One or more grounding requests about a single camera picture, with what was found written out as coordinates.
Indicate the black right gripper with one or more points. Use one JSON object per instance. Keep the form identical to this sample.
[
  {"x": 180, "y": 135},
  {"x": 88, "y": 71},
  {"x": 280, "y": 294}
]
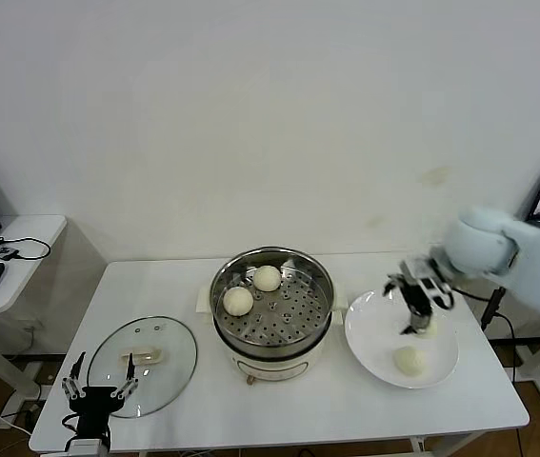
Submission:
[{"x": 422, "y": 285}]

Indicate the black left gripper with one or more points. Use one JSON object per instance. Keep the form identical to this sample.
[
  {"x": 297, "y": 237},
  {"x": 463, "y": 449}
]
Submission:
[{"x": 95, "y": 407}]

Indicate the white steamed baozi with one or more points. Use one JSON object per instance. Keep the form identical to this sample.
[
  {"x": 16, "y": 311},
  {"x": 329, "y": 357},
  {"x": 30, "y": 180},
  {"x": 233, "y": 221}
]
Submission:
[
  {"x": 238, "y": 301},
  {"x": 434, "y": 331},
  {"x": 267, "y": 279},
  {"x": 411, "y": 362}
]

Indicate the round glass pot lid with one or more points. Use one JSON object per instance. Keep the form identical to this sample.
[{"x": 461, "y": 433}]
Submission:
[{"x": 165, "y": 343}]

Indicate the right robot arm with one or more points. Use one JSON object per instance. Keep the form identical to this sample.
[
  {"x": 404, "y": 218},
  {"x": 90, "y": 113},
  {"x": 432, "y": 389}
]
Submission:
[{"x": 536, "y": 266}]

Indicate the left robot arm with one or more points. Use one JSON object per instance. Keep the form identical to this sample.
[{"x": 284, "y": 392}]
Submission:
[{"x": 86, "y": 447}]

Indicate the perforated steel steamer basket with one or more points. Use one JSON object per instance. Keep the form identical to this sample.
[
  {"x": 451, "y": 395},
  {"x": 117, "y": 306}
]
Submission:
[{"x": 298, "y": 314}]

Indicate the round white plate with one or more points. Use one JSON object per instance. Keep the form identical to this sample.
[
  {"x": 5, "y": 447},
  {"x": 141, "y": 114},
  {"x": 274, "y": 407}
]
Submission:
[{"x": 374, "y": 352}]

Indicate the cream electric cooking pot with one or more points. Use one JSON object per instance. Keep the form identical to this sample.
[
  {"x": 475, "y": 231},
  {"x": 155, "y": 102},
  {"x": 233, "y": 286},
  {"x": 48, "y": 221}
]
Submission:
[{"x": 274, "y": 369}]

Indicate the small black hub box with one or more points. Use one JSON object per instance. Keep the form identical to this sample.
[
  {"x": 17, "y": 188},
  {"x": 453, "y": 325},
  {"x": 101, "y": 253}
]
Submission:
[{"x": 4, "y": 252}]

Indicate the white side desk with mouse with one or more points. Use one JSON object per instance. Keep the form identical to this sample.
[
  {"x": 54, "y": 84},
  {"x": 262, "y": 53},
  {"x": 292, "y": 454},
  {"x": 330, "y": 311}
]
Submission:
[{"x": 31, "y": 228}]

